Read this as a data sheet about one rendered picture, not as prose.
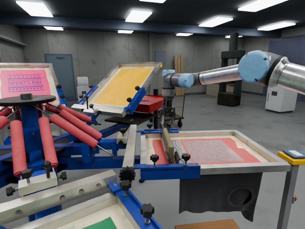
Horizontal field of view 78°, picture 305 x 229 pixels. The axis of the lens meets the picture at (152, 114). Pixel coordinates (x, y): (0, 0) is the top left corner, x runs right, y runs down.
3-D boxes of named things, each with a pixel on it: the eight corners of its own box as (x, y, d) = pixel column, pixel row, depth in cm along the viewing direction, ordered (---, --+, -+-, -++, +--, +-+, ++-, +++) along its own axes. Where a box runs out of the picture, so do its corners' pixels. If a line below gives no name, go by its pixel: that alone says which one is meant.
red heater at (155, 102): (140, 102, 278) (140, 94, 275) (169, 104, 258) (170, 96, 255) (115, 110, 225) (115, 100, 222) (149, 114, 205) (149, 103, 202)
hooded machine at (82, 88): (91, 105, 797) (89, 77, 770) (77, 106, 781) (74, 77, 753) (91, 102, 861) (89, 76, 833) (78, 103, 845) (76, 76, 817)
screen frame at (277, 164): (235, 134, 156) (236, 129, 155) (289, 171, 99) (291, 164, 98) (140, 136, 151) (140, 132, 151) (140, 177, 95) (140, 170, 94)
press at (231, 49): (228, 107, 729) (235, 30, 664) (214, 103, 812) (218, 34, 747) (243, 106, 750) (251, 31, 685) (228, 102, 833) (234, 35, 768)
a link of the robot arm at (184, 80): (198, 72, 103) (183, 72, 111) (185, 73, 96) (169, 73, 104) (197, 87, 105) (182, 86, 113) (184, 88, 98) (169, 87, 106)
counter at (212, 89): (215, 93, 1120) (216, 82, 1103) (240, 98, 931) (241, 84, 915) (205, 94, 1101) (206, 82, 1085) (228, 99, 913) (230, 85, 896)
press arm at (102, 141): (127, 145, 125) (127, 138, 123) (127, 149, 119) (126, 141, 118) (101, 146, 124) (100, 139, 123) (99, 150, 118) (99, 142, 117)
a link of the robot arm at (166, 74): (169, 69, 104) (159, 69, 110) (169, 89, 106) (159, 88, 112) (179, 69, 109) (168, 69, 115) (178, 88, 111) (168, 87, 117)
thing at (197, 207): (246, 210, 122) (253, 159, 113) (254, 220, 113) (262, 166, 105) (176, 213, 119) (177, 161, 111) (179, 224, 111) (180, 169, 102)
